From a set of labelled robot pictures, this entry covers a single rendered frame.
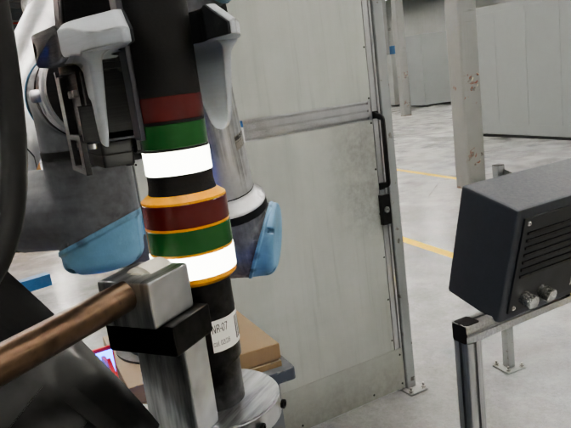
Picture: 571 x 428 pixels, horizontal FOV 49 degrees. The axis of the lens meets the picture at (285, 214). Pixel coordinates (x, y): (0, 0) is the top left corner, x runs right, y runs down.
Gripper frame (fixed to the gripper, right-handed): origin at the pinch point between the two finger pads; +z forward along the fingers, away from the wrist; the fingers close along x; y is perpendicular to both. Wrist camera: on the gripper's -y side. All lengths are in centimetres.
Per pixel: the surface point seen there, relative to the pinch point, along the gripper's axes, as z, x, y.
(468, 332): -39, -51, 43
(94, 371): -2.0, 5.9, 15.8
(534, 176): -42, -68, 23
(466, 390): -40, -50, 53
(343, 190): -186, -122, 49
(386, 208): -184, -140, 60
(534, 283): -37, -62, 38
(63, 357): -2.5, 7.1, 14.8
